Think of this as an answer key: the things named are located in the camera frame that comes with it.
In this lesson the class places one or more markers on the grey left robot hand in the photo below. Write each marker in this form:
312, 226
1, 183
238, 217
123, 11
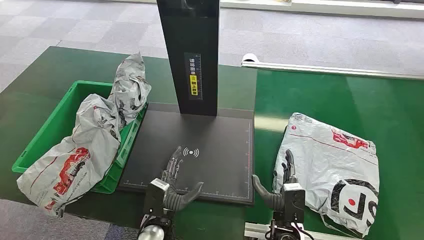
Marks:
172, 195

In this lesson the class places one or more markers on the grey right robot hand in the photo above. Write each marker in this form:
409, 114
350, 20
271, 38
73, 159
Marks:
273, 200

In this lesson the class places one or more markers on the grey package with black logo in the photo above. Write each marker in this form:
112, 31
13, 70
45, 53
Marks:
331, 165

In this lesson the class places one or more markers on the black inbound scanner machine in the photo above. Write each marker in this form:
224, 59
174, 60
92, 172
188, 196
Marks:
212, 139

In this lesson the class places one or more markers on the grey package with red print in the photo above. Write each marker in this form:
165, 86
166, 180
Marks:
89, 145

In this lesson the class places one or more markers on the crumpled grey printed package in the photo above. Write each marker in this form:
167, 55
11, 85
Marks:
130, 86

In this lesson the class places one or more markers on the green conveyor belt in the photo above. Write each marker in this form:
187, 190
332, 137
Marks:
391, 109

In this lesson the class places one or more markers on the black and yellow label sticker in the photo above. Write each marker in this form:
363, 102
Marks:
193, 76

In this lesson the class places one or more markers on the green plastic crate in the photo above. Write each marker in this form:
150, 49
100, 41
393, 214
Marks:
49, 132

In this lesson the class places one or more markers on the white floor ledge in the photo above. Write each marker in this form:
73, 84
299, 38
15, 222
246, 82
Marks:
331, 7

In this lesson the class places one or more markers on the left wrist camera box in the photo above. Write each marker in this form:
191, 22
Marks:
155, 198

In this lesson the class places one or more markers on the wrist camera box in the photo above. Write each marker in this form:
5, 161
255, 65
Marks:
155, 198
294, 202

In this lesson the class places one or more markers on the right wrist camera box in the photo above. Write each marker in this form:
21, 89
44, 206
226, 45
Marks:
294, 202

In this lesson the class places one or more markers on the aluminium conveyor frame rail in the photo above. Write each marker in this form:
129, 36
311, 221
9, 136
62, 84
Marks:
256, 232

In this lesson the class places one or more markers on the silver conveyor side rail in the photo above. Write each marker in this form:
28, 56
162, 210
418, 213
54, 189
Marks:
331, 69

